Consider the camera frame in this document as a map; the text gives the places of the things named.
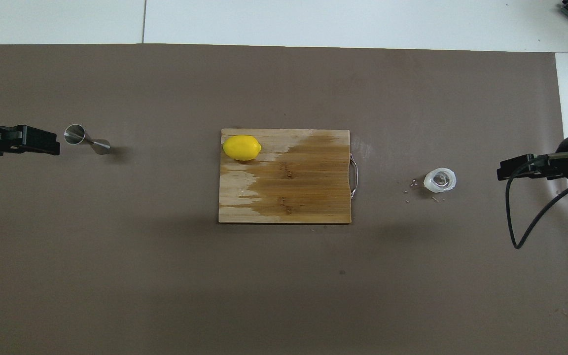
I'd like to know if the brown table mat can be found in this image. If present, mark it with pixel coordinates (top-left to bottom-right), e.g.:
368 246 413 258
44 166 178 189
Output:
0 43 568 355

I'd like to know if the wooden cutting board with handle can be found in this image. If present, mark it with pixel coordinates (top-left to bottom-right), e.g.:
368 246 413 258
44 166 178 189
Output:
218 129 360 224

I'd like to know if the yellow lemon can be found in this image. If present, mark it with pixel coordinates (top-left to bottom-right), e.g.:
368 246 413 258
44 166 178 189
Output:
222 135 262 162

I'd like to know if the steel double jigger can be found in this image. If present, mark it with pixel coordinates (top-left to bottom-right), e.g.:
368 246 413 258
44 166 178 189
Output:
64 124 111 155

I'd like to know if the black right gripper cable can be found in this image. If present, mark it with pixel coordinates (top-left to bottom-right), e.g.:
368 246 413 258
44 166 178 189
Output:
505 154 568 250

